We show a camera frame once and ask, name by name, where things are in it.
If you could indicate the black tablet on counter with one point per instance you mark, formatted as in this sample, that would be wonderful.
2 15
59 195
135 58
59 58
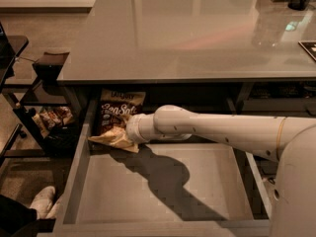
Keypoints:
310 47

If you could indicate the dark wooden chair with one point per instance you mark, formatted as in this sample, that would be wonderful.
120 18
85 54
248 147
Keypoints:
26 99

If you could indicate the dark side table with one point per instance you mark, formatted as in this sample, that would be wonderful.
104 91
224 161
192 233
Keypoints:
10 49

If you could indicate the snack packets in basket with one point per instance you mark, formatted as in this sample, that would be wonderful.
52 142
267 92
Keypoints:
52 117

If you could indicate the open grey drawer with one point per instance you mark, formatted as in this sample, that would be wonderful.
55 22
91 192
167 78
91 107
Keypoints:
188 189

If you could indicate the white sock foot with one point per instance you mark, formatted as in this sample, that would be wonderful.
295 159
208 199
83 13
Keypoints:
46 204

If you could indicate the brown sea salt chip bag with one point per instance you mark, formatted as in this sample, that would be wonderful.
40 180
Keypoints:
113 113

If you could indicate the dark lower cabinet drawers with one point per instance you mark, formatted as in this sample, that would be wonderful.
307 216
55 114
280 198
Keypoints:
295 99

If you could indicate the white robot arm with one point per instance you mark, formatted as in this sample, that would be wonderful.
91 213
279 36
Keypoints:
291 142

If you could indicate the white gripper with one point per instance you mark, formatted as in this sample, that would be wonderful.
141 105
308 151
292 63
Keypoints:
132 131

